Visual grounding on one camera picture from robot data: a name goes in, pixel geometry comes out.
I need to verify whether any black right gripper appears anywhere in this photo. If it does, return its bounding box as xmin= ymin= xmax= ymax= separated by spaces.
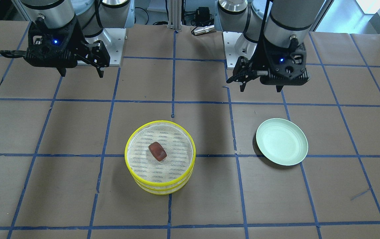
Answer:
xmin=0 ymin=15 xmax=111 ymax=78

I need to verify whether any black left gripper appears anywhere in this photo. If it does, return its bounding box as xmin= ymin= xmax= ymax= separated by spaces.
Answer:
xmin=226 ymin=35 xmax=310 ymax=93

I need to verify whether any reddish brown bun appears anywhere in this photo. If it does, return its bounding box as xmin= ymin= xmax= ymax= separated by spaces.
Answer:
xmin=148 ymin=142 xmax=167 ymax=162

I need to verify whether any yellow rimmed bamboo steamer tray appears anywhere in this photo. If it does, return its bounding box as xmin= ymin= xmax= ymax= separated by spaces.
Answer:
xmin=125 ymin=120 xmax=196 ymax=186

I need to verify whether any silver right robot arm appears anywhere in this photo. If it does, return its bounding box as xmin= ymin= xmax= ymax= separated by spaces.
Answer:
xmin=0 ymin=0 xmax=135 ymax=78

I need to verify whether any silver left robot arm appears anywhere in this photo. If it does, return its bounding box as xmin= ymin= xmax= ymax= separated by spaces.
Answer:
xmin=214 ymin=0 xmax=324 ymax=92

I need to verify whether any pale green plate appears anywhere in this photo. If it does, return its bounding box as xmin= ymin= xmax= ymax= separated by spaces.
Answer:
xmin=255 ymin=118 xmax=309 ymax=166

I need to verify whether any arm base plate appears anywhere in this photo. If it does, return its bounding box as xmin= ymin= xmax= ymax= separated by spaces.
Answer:
xmin=85 ymin=28 xmax=127 ymax=67
xmin=223 ymin=32 xmax=257 ymax=70

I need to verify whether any aluminium frame post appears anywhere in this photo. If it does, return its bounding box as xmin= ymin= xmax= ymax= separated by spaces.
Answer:
xmin=166 ymin=0 xmax=183 ymax=32

